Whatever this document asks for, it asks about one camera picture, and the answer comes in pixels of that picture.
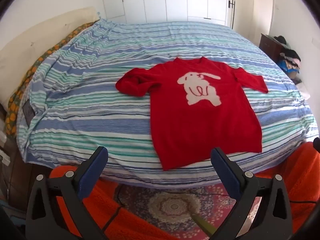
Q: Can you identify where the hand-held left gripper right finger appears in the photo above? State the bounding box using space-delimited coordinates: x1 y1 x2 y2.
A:
210 147 293 240

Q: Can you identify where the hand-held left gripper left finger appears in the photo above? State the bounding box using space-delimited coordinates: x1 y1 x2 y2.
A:
25 146 108 240

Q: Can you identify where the red sweater with white rabbit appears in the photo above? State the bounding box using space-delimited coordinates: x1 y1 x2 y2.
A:
115 57 269 172

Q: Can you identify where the pile of clothes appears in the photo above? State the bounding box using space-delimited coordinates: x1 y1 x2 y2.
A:
272 35 303 83

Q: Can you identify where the blue green striped blanket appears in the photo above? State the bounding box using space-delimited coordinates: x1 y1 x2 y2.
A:
16 19 319 188

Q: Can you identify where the yellow green stick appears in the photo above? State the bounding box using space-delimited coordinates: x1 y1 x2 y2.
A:
191 212 217 237

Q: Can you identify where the patterned floor rug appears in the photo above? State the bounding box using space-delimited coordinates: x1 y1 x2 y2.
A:
114 181 263 238

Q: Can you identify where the orange patterned bed sheet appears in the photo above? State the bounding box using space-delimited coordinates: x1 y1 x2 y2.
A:
5 22 94 138

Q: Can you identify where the dark wooden dresser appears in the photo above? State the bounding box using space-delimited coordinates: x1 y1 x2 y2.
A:
259 33 284 63

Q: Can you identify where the beige bed headboard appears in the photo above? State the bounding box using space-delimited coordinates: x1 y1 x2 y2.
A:
0 7 100 108

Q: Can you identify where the white wardrobe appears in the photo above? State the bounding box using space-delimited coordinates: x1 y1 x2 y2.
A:
99 0 229 25

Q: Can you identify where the white door with black handle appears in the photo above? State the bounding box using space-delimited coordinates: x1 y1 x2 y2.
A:
226 0 255 30

